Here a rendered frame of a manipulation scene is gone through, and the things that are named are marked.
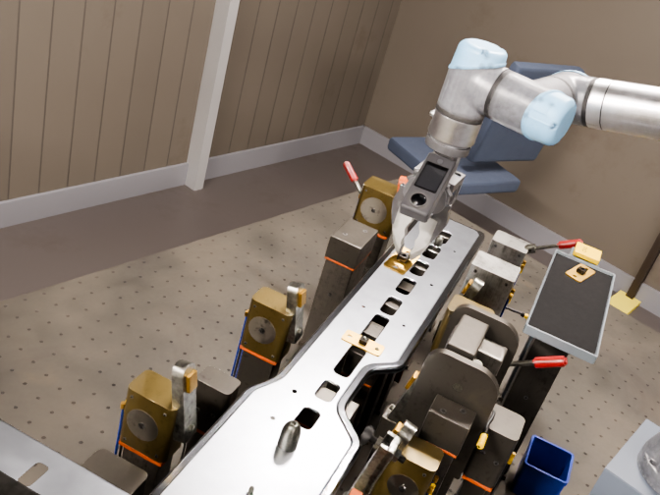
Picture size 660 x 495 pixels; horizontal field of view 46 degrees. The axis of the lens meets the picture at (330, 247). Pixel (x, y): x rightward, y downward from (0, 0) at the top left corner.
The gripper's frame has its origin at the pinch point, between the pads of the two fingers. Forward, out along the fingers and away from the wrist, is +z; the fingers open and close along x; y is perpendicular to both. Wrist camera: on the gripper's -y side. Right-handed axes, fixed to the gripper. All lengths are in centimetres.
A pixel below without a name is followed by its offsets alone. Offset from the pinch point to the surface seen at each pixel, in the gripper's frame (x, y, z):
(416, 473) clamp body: -17.7, -18.9, 24.0
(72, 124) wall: 182, 135, 86
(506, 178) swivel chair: 18, 249, 74
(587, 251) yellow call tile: -27, 62, 13
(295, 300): 17.4, 3.6, 21.4
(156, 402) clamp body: 21.6, -32.5, 25.0
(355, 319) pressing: 8.8, 18.2, 29.1
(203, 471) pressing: 9.8, -35.4, 29.5
